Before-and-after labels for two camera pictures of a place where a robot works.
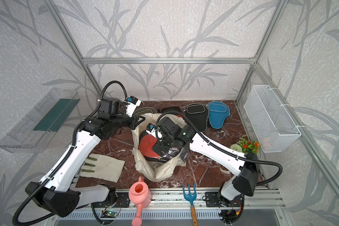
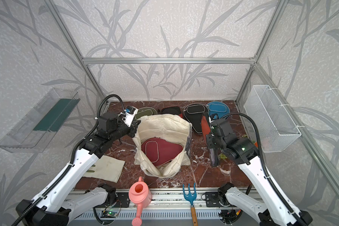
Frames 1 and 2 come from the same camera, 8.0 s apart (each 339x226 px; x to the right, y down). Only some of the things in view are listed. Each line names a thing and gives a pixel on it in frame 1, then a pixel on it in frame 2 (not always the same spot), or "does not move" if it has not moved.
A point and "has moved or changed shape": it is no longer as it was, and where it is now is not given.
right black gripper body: [163, 145] to [212, 142]
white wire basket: [274, 128] does not move
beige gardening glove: [106, 168] does not move
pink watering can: [140, 193] does not move
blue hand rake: [191, 197] does not move
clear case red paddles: [146, 142] to [206, 130]
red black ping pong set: [174, 109] does not move
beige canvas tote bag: [155, 170] has moved or changed shape
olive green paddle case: [144, 110] does not move
